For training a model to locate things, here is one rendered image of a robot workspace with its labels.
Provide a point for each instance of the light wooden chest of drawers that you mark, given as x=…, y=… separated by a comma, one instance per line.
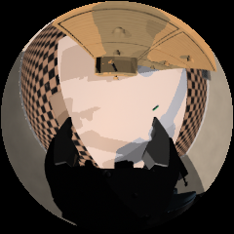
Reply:
x=180, y=25

